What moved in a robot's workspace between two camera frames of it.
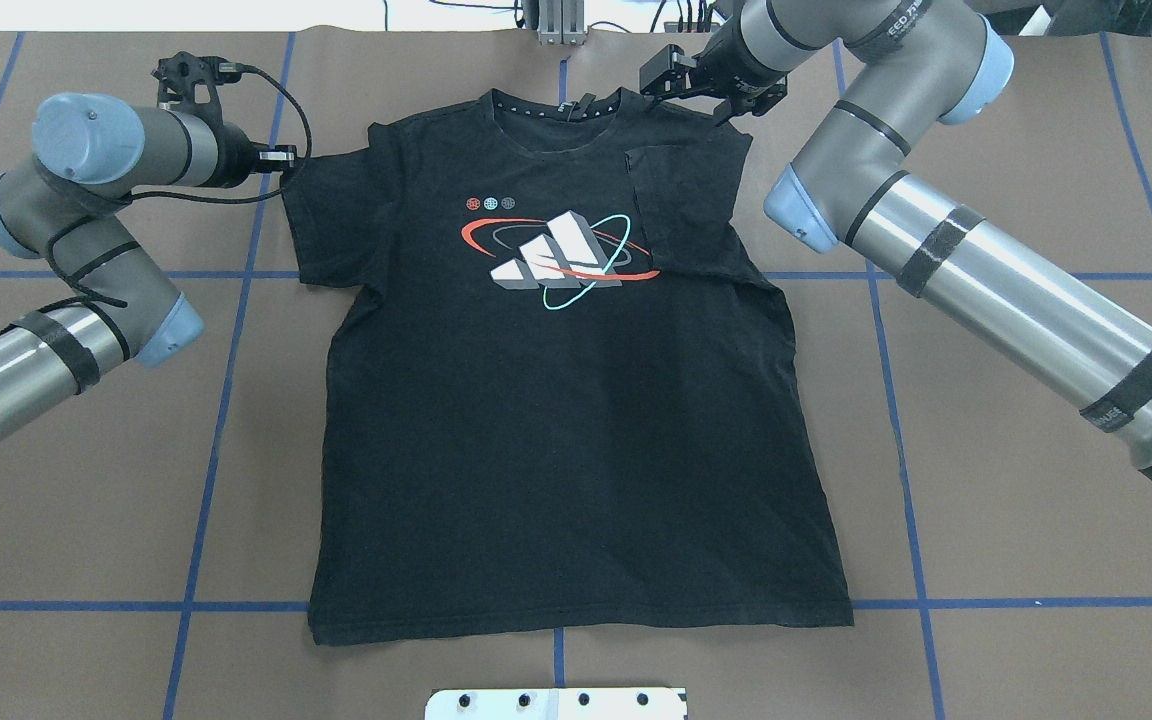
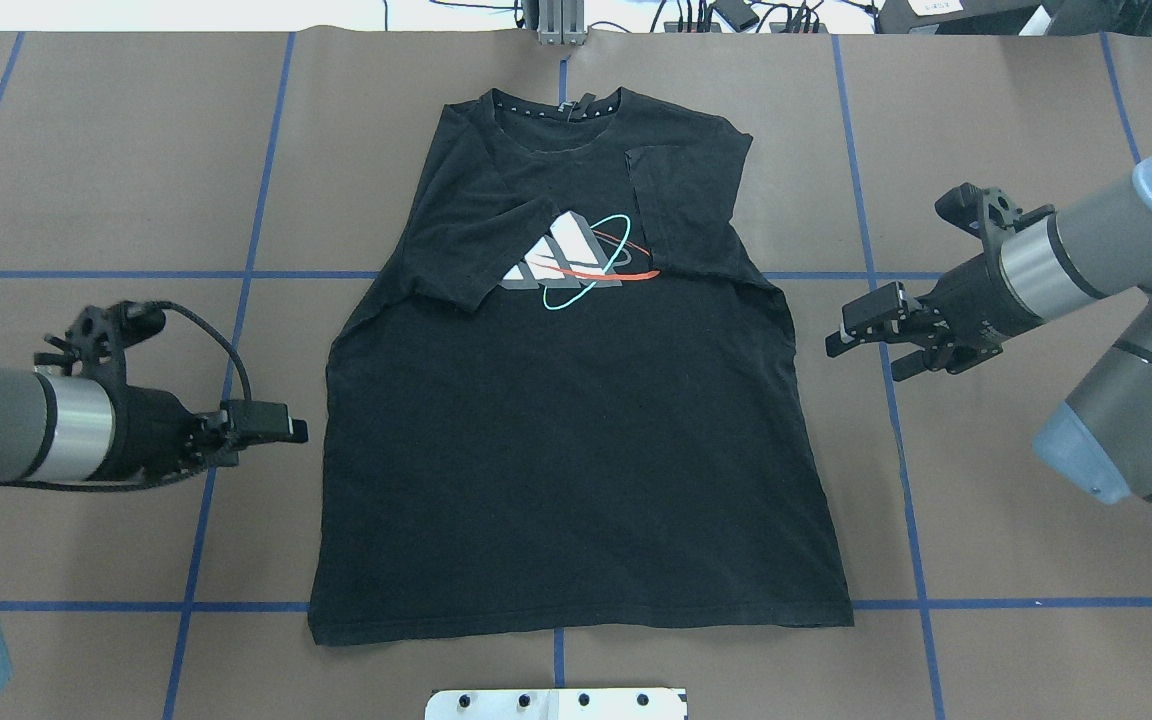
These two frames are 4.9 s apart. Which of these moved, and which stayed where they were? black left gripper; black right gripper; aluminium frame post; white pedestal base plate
Moved: black left gripper; black right gripper
Stayed: white pedestal base plate; aluminium frame post
